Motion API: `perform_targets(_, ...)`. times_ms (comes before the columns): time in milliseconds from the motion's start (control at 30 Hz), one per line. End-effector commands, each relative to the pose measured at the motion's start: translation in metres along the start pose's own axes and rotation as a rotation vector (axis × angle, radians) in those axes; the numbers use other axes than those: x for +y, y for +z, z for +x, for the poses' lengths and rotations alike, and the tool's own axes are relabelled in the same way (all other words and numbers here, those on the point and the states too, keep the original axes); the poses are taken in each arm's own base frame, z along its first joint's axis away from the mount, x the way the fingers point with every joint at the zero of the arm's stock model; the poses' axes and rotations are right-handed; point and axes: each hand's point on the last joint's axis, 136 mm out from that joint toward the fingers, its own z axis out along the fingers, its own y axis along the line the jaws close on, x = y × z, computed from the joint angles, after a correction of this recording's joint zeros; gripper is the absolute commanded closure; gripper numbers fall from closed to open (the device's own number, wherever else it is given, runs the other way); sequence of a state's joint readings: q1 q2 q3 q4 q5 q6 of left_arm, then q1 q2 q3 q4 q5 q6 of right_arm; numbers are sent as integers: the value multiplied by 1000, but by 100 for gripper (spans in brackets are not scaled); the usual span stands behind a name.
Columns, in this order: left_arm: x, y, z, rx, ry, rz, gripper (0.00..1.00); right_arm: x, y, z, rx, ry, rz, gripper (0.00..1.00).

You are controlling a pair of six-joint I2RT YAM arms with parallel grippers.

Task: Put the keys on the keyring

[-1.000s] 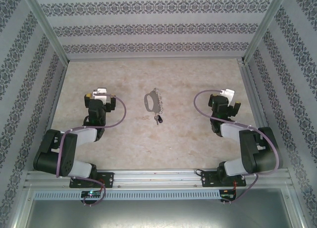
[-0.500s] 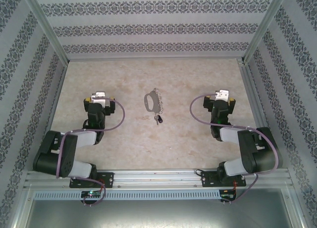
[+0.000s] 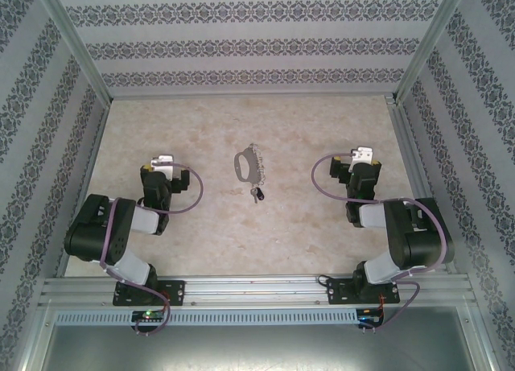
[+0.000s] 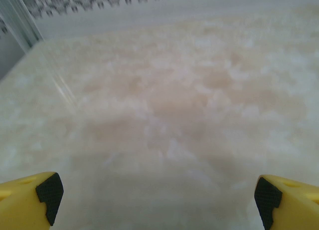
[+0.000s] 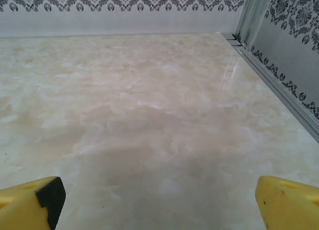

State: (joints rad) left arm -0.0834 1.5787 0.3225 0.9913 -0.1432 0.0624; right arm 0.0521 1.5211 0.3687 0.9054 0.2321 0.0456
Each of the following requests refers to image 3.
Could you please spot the aluminium frame rail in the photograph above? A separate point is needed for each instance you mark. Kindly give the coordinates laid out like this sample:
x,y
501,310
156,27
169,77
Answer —
x,y
249,94
410,145
83,186

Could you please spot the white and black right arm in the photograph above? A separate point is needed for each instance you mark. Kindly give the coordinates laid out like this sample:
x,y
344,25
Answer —
x,y
422,242

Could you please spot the wide aluminium base rail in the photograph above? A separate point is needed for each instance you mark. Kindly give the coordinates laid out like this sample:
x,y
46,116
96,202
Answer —
x,y
257,290

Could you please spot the small controller board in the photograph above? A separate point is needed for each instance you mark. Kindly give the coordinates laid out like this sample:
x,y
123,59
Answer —
x,y
368,314
149,315

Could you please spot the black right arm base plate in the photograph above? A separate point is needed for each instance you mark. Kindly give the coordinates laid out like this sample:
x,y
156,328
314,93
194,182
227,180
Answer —
x,y
338,292

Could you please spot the aluminium corner post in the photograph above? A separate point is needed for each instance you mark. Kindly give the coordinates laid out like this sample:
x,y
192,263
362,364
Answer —
x,y
429,41
76,41

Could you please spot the grey metal shelf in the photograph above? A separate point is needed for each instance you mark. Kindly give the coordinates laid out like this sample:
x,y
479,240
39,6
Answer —
x,y
257,351

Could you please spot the metal key holder with rings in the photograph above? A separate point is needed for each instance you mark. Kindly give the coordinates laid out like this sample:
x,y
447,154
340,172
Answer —
x,y
251,166

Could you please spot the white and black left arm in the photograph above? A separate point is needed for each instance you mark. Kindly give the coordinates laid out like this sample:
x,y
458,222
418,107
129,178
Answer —
x,y
142,220

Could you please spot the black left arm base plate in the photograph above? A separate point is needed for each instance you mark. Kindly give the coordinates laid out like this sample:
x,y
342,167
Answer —
x,y
175,292

